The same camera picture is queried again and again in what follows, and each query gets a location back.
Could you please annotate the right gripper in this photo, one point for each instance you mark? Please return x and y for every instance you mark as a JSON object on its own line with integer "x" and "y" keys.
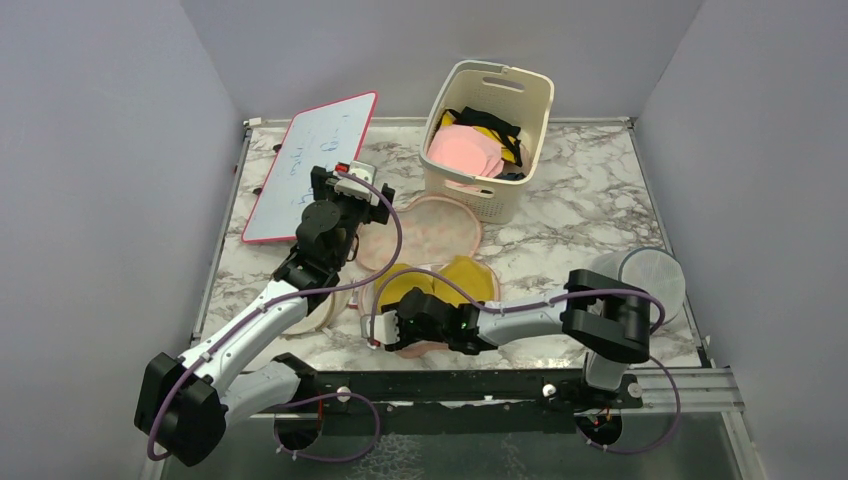
{"x": 398, "y": 336}

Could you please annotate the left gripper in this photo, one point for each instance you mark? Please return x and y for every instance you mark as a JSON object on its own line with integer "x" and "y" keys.
{"x": 331, "y": 189}

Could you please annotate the yellow bra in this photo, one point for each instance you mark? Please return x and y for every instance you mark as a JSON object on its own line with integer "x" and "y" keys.
{"x": 474, "y": 278}

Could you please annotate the floral mesh laundry bag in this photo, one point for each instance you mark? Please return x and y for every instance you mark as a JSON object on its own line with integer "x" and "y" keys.
{"x": 435, "y": 230}

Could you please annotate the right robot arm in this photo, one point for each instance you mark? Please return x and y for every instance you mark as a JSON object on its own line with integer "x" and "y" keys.
{"x": 610, "y": 318}

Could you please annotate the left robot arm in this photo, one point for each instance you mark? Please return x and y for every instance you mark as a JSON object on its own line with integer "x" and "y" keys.
{"x": 187, "y": 402}

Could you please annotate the cream plastic laundry basket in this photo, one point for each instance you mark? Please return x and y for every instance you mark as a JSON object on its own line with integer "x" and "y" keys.
{"x": 520, "y": 97}

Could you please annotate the red-framed whiteboard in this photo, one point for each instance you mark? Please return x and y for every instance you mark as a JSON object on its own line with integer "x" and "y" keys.
{"x": 321, "y": 136}

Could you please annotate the pink cloth in basket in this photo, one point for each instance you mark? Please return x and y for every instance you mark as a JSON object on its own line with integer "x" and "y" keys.
{"x": 464, "y": 149}

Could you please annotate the black and yellow garment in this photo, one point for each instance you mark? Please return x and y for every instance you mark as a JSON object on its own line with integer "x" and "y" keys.
{"x": 492, "y": 126}

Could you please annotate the black mounting rail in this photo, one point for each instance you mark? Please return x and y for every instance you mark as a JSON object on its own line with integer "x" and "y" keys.
{"x": 452, "y": 402}

